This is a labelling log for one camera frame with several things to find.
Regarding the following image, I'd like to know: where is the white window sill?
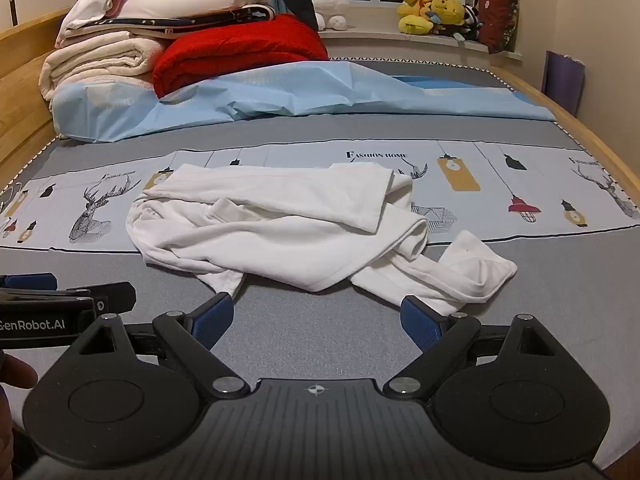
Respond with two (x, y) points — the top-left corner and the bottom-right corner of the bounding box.
(319, 1), (522, 63)

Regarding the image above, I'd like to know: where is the yellow duck plush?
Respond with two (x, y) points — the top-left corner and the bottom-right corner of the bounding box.
(397, 0), (437, 36)

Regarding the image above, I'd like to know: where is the white seal plush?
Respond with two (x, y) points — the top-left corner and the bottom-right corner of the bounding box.
(311, 0), (351, 31)

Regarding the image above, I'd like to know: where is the red blanket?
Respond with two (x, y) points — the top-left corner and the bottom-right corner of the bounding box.
(152, 14), (330, 99)

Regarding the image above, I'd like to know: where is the purple bag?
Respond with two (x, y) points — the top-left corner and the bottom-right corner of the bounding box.
(544, 51), (586, 116)

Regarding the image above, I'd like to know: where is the navy star patterned cloth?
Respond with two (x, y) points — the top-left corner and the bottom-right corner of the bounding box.
(65, 4), (277, 41)

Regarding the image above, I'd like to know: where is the wooden bed frame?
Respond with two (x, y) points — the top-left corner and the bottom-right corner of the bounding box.
(0, 7), (640, 211)

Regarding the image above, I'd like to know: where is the dark red cushion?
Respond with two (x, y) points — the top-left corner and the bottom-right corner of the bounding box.
(475, 0), (520, 55)

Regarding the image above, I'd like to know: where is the black and white plush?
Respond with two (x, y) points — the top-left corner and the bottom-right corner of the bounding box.
(452, 5), (484, 41)

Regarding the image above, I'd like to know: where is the cream folded blanket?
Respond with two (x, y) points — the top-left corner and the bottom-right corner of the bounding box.
(39, 30), (168, 111)

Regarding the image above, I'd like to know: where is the white garment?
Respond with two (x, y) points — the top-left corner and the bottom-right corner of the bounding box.
(125, 162), (518, 317)

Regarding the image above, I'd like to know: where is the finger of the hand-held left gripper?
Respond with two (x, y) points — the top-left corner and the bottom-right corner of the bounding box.
(0, 273), (58, 291)
(0, 282), (137, 313)

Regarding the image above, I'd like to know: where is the light blue sheet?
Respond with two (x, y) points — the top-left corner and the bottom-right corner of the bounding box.
(50, 60), (558, 142)

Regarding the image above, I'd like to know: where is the yellow round plush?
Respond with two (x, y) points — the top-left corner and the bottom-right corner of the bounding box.
(429, 0), (467, 27)

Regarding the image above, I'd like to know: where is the person's left hand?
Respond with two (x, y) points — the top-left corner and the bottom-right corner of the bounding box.
(0, 352), (39, 392)

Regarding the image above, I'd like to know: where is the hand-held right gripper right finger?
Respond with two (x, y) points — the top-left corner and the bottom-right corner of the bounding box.
(382, 296), (563, 401)

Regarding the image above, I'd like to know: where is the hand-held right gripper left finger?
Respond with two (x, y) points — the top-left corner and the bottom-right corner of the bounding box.
(75, 292), (251, 401)

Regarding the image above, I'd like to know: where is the printed grey bed sheet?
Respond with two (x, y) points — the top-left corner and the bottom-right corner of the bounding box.
(0, 57), (640, 466)

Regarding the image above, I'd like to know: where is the white and pink cloth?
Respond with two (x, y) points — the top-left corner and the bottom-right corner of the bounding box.
(55, 0), (137, 48)

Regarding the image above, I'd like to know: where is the white pillow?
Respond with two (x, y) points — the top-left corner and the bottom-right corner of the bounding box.
(120, 0), (256, 19)

